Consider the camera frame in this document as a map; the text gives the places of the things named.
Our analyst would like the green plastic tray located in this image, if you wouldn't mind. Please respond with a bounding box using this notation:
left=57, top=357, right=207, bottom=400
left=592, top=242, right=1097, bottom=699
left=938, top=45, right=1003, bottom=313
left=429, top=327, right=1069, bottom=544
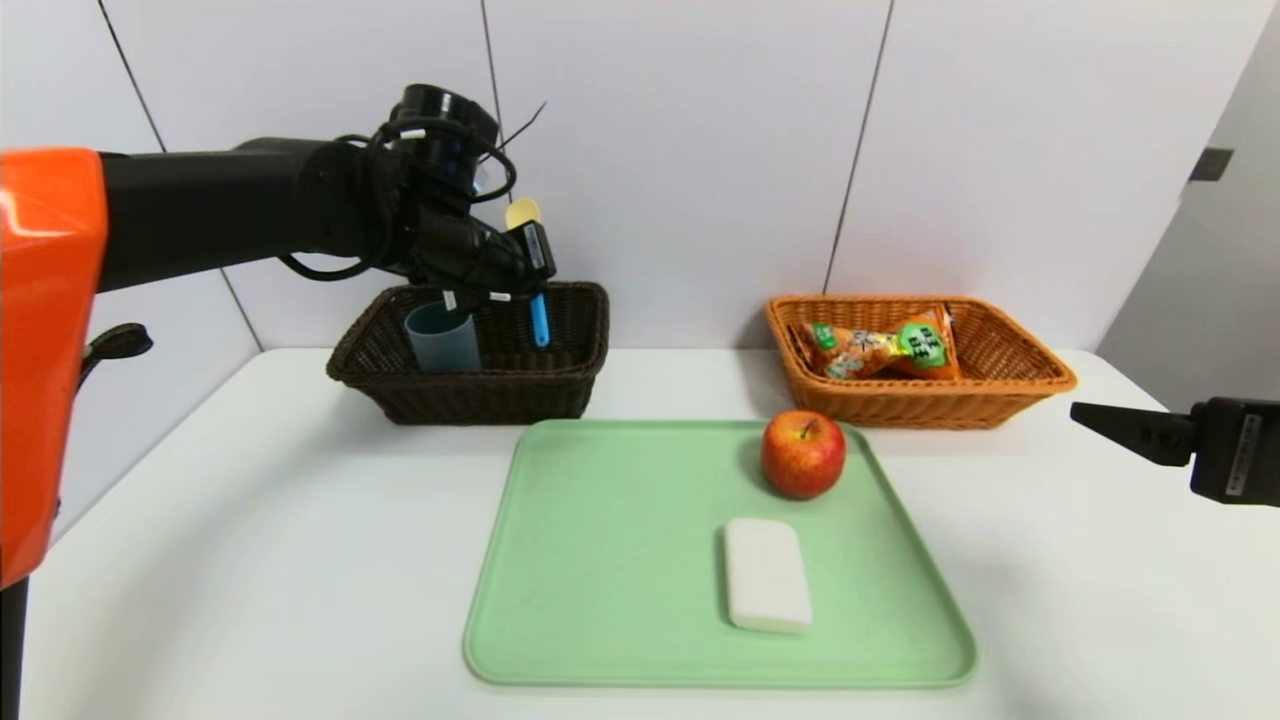
left=463, top=420, right=978, bottom=689

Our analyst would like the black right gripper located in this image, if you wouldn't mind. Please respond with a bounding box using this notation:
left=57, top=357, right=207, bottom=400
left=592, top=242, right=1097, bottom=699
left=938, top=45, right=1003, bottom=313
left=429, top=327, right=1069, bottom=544
left=1070, top=396, right=1280, bottom=508

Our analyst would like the orange snack bag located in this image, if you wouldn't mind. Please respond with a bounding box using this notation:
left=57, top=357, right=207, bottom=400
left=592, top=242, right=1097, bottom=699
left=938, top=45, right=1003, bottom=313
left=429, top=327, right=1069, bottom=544
left=803, top=306, right=962, bottom=382

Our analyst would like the yellow spoon with blue handle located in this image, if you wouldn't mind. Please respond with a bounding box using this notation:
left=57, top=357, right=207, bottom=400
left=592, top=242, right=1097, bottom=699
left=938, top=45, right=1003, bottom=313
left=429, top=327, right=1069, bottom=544
left=504, top=197, right=552, bottom=349

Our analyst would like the orange wicker basket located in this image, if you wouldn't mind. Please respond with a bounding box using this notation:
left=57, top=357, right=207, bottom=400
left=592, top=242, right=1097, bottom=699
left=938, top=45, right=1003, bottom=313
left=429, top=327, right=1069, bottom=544
left=766, top=295, right=1079, bottom=432

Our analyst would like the red apple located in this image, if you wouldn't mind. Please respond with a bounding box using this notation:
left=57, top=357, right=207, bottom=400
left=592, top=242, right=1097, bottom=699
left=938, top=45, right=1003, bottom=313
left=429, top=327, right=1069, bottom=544
left=761, top=410, right=848, bottom=501

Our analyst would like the black left elbow cable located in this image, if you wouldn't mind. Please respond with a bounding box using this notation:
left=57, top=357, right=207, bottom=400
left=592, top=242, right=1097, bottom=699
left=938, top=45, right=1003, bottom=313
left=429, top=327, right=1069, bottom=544
left=78, top=322, right=154, bottom=389

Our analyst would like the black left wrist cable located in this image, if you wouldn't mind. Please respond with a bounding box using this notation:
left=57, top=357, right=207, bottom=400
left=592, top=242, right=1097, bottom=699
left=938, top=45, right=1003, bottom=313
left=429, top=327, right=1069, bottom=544
left=278, top=116, right=518, bottom=283

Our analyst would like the blue-grey plastic cup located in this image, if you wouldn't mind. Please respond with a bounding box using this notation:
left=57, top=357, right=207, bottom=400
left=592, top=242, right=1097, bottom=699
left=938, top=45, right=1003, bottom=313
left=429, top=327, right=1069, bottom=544
left=404, top=301, right=484, bottom=375

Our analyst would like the white soap bar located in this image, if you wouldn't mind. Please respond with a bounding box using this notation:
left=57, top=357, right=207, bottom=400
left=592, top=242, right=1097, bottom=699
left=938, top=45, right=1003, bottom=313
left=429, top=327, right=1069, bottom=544
left=725, top=518, right=814, bottom=635

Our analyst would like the dark brown wicker basket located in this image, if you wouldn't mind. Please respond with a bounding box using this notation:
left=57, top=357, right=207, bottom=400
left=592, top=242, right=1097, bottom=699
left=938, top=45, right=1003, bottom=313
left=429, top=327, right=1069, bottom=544
left=327, top=282, right=611, bottom=426

